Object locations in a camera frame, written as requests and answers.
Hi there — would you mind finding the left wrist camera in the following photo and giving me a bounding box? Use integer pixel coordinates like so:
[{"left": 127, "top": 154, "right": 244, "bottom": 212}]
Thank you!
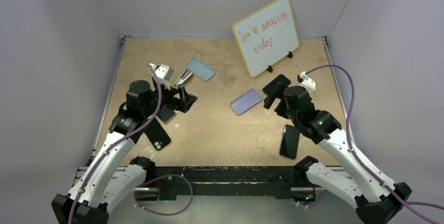
[{"left": 149, "top": 63, "right": 174, "bottom": 90}]

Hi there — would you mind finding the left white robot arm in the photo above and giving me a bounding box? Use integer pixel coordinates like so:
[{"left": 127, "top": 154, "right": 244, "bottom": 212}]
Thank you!
[{"left": 51, "top": 80, "right": 197, "bottom": 223}]

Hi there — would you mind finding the white board with yellow frame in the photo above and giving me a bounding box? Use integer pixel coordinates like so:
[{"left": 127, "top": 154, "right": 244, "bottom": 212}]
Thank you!
[{"left": 232, "top": 0, "right": 299, "bottom": 77}]

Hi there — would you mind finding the black phone case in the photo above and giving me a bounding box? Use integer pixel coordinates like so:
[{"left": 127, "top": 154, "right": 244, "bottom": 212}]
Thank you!
[{"left": 143, "top": 117, "right": 171, "bottom": 150}]

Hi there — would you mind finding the light blue phone case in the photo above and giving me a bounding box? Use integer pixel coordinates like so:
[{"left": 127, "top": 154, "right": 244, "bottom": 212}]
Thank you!
[{"left": 185, "top": 58, "right": 215, "bottom": 82}]

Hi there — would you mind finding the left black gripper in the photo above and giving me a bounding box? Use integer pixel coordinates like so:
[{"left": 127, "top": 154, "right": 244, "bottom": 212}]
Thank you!
[{"left": 142, "top": 80, "right": 196, "bottom": 118}]

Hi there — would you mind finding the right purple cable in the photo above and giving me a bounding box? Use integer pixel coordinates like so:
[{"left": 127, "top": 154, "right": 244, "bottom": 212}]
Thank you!
[{"left": 293, "top": 64, "right": 444, "bottom": 224}]

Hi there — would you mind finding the white green stapler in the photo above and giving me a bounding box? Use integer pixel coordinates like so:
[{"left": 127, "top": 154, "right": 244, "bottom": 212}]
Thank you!
[{"left": 174, "top": 69, "right": 193, "bottom": 87}]

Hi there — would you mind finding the lavender phone case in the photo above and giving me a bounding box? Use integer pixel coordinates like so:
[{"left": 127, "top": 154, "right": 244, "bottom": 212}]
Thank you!
[{"left": 230, "top": 88, "right": 262, "bottom": 115}]

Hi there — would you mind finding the black phone with grey edge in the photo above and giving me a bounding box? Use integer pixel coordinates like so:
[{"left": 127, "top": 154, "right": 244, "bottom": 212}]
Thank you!
[{"left": 157, "top": 107, "right": 176, "bottom": 124}]

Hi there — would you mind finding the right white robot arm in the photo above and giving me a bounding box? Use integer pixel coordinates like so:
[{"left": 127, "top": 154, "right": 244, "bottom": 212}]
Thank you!
[{"left": 263, "top": 81, "right": 412, "bottom": 223}]

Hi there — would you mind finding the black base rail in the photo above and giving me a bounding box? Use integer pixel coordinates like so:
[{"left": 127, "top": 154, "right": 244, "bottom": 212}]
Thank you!
[{"left": 133, "top": 166, "right": 325, "bottom": 204}]

